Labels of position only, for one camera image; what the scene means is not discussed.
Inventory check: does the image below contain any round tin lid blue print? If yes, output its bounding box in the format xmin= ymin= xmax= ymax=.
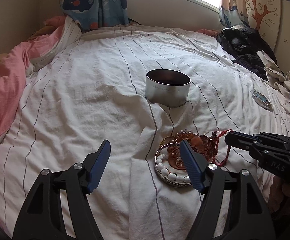
xmin=252 ymin=91 xmax=272 ymax=111

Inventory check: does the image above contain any whale print curtain left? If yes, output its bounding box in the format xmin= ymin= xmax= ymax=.
xmin=60 ymin=0 xmax=129 ymax=30

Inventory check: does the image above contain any amber bead bracelet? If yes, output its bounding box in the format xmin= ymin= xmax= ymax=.
xmin=167 ymin=129 xmax=215 ymax=171

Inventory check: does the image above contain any black puffer jacket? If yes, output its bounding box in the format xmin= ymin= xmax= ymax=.
xmin=216 ymin=27 xmax=277 ymax=80

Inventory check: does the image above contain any whale print curtain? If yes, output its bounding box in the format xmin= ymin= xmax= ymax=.
xmin=219 ymin=0 xmax=250 ymax=28
xmin=60 ymin=0 xmax=129 ymax=30

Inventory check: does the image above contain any person's right hand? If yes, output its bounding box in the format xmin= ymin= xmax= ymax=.
xmin=268 ymin=176 xmax=290 ymax=210

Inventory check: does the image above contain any cream crumpled cloth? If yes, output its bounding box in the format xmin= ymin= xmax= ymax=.
xmin=257 ymin=50 xmax=290 ymax=100

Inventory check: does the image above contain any round silver metal tin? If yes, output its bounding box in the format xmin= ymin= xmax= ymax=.
xmin=145 ymin=69 xmax=191 ymax=108

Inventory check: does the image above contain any white striped duvet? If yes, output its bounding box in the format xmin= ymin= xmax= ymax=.
xmin=0 ymin=19 xmax=290 ymax=239

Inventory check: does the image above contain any whale print curtain right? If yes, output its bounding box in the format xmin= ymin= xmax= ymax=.
xmin=219 ymin=0 xmax=250 ymax=28

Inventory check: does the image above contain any pink blanket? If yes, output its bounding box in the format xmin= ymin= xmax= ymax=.
xmin=0 ymin=16 xmax=70 ymax=137

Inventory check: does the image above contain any silver metal bangle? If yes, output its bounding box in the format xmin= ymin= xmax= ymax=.
xmin=154 ymin=135 xmax=192 ymax=187

